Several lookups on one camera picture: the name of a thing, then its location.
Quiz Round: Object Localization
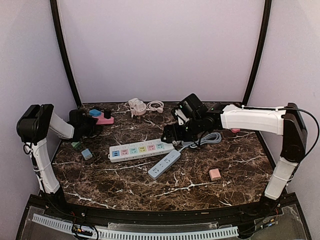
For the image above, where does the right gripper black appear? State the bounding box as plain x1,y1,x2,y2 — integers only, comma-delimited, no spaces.
160,116,204,144

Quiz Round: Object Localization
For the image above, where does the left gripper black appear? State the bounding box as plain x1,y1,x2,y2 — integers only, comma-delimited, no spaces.
79,115,98,137

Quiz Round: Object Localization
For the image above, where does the pink triangular power hub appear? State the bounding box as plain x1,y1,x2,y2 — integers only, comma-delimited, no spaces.
93,113,115,125

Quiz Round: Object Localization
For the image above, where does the green USB charger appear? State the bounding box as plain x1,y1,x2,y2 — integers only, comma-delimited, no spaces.
71,141,82,151

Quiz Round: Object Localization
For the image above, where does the black plug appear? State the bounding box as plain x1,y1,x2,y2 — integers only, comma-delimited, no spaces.
103,108,112,119

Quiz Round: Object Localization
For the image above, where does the grey-blue charger cube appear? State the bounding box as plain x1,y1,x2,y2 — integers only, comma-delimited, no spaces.
81,148,93,161

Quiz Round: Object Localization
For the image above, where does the pink plug adapter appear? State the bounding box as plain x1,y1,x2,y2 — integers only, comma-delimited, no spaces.
230,128,241,133

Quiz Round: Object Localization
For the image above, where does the salmon pink charger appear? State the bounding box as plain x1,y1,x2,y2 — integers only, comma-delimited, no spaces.
209,168,221,181

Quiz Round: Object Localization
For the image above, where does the white multicolour power strip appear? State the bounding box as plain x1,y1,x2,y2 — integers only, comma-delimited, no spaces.
108,138,175,163

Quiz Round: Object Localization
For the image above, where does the blue power strip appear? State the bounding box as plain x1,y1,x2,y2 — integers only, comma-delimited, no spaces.
148,149,181,180

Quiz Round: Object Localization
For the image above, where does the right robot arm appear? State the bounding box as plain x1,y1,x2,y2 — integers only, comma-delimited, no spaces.
161,101,309,217

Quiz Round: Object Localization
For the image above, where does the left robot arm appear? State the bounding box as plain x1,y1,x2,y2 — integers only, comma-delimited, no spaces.
16,103,98,195

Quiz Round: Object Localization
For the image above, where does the blue plug on hub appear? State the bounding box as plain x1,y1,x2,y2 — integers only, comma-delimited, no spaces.
89,109,102,117

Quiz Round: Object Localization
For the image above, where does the pink white round socket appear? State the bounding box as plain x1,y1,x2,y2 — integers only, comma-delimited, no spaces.
128,98,147,118

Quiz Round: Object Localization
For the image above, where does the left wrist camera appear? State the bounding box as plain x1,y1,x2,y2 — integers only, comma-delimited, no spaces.
68,109,87,127

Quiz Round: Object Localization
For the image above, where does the left black frame post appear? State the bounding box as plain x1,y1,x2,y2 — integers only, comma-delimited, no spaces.
49,0,82,108

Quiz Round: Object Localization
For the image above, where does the black frame post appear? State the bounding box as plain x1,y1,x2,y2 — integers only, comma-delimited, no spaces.
242,0,272,105
49,0,82,108

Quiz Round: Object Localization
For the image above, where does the blue strip power cord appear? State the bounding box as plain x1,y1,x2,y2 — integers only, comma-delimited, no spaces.
178,132,222,151

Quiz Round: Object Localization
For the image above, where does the white coiled cable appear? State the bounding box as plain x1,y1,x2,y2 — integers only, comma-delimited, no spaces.
146,100,165,113

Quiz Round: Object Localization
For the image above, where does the black front rail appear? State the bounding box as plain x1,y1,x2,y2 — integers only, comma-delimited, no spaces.
27,193,298,226

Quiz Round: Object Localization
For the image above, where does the white slotted cable duct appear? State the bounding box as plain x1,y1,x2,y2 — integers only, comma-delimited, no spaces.
32,213,239,240

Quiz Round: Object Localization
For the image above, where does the right black frame post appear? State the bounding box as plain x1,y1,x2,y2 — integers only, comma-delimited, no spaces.
242,0,272,105

